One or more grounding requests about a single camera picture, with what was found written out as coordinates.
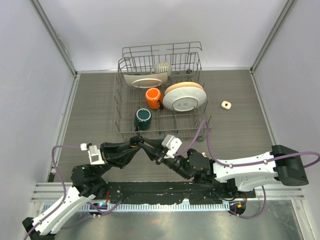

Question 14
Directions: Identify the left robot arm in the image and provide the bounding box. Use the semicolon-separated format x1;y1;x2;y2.
22;142;140;240

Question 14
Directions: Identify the orange ceramic mug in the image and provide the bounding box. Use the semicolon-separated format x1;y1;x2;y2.
145;87;164;110

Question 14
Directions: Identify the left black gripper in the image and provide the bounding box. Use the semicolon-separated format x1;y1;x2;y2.
92;139;140;179

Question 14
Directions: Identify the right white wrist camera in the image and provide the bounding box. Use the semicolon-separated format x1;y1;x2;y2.
161;134;182;159

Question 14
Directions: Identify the dark green ceramic mug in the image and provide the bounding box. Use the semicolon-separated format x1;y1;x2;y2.
134;108;152;132

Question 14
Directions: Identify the grey wire dish rack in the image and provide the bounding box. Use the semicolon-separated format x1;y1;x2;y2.
113;41;212;141

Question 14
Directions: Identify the beige ceramic plate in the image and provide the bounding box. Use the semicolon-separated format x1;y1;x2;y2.
164;81;204;95

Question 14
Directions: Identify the white plate with foot ring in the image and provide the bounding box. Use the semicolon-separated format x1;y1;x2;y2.
163;86;207;112

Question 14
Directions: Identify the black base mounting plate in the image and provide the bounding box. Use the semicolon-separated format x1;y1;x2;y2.
104;181;256;205

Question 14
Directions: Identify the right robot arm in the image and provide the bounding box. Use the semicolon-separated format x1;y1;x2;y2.
138;135;309;198

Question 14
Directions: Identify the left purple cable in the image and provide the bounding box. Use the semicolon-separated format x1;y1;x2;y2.
23;144;123;240

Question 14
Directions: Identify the white perforated cable rail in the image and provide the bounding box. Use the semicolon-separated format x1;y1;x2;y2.
77;201;231;212

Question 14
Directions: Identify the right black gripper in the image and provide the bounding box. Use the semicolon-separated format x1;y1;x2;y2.
139;138;192;181

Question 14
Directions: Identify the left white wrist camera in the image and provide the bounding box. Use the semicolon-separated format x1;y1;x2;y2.
80;142;106;165

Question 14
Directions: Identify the cream oval dish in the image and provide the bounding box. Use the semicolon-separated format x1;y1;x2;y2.
123;72;168;89

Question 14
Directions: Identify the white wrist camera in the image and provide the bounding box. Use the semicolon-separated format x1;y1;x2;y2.
161;134;182;159
80;142;106;165

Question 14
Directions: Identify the striped grey white cup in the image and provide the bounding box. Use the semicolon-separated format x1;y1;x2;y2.
150;62;173;77

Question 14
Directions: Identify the cream square earbud case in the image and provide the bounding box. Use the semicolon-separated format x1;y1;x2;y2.
220;100;232;110

